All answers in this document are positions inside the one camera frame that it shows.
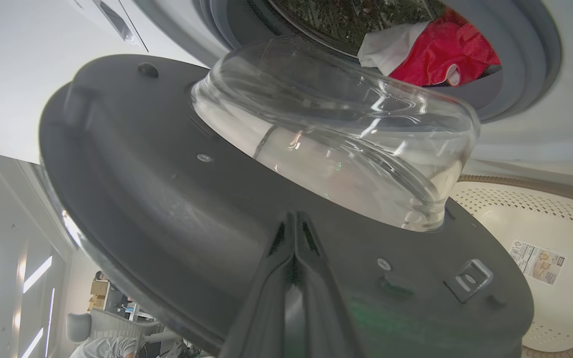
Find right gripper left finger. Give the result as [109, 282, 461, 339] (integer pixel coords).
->
[219, 213, 295, 358]

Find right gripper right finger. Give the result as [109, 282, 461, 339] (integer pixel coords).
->
[295, 213, 364, 358]

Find black glass washing machine door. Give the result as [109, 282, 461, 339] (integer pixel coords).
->
[39, 36, 535, 358]

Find white garment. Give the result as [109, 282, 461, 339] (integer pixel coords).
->
[358, 21, 431, 77]

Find red garment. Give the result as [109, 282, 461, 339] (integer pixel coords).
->
[388, 9, 501, 88]

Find cream perforated laundry basket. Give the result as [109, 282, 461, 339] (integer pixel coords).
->
[448, 174, 573, 358]

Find paper basket label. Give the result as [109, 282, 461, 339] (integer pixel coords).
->
[509, 240, 566, 285]

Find white front-load washing machine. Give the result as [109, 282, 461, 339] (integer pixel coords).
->
[0, 0, 573, 172]

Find person in grey shirt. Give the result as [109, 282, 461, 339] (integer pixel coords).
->
[70, 337, 138, 358]

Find cardboard boxes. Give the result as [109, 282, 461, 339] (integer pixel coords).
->
[90, 281, 110, 311]

